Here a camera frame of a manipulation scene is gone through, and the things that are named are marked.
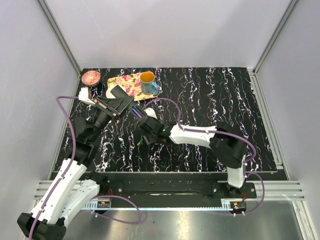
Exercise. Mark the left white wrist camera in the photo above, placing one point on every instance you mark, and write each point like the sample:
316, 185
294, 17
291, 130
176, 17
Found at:
85, 95

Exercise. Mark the white small bowl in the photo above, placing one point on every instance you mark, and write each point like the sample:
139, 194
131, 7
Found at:
109, 94

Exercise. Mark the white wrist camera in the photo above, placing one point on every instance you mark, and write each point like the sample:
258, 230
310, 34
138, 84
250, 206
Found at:
150, 114
85, 95

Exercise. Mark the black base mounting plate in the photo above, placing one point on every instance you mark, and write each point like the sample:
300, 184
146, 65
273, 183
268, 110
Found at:
166, 193

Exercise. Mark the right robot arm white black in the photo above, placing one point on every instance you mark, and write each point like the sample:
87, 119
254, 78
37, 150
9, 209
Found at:
226, 146

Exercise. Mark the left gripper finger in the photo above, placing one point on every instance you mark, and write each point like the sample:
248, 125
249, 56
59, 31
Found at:
123, 105
109, 105

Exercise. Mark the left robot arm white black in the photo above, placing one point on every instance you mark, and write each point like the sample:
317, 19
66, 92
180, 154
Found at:
49, 219

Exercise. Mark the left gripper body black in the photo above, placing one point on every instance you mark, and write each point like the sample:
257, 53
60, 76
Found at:
103, 116

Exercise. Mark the black remote control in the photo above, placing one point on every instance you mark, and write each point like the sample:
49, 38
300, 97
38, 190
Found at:
141, 111

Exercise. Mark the red patterned bowl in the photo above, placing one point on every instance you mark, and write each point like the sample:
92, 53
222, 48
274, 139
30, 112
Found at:
91, 78

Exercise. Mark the blue mug orange inside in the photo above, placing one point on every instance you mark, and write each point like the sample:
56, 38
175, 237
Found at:
148, 84

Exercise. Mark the floral yellow tray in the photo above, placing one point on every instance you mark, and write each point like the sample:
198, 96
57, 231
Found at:
132, 86

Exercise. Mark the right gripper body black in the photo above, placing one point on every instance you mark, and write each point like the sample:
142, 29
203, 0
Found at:
149, 138

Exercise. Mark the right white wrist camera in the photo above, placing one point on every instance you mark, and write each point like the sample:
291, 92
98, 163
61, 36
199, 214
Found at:
150, 114

